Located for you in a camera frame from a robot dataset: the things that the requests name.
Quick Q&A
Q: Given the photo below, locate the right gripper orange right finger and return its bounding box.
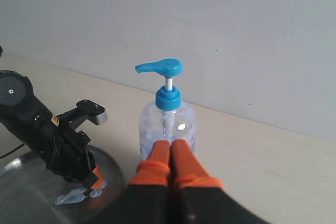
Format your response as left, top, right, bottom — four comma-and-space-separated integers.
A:
171, 139, 267, 223

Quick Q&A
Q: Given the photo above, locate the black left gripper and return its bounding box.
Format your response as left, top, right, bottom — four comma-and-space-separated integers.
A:
31, 113, 104, 190

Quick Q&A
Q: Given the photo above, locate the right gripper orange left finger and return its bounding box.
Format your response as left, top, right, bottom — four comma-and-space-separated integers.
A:
86, 140, 172, 224

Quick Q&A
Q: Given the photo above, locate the pale blue soap blob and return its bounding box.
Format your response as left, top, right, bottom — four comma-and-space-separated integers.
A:
55, 181, 107, 206

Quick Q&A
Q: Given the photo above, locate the blue pump soap bottle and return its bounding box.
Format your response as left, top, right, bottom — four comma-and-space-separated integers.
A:
135, 59, 197, 161

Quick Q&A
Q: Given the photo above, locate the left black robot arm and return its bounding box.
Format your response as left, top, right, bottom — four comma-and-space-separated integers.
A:
1, 70, 107, 190

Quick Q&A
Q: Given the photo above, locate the round steel plate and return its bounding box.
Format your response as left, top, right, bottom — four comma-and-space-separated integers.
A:
1, 145, 125, 223

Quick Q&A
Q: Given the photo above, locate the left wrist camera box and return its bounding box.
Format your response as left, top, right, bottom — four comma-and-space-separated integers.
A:
57, 99, 108, 130

